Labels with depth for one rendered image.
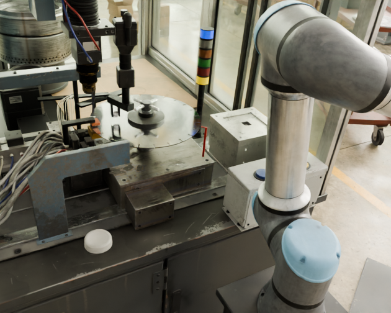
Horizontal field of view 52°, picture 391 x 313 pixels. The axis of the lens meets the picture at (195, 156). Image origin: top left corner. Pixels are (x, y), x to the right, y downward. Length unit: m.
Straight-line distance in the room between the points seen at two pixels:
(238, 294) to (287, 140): 0.41
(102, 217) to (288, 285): 0.54
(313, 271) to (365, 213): 1.83
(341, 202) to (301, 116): 1.91
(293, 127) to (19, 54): 1.23
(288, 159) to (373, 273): 1.50
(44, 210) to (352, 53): 0.78
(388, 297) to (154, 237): 1.37
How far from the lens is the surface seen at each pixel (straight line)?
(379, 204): 2.77
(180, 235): 1.12
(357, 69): 0.62
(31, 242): 1.13
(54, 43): 1.74
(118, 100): 1.16
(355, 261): 2.31
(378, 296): 2.17
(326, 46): 0.62
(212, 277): 1.33
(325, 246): 0.85
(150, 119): 1.20
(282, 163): 0.83
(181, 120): 1.22
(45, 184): 1.02
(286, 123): 0.78
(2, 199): 1.15
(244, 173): 1.11
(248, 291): 1.02
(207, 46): 1.38
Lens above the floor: 1.54
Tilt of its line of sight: 34 degrees down
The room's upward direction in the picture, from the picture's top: 6 degrees clockwise
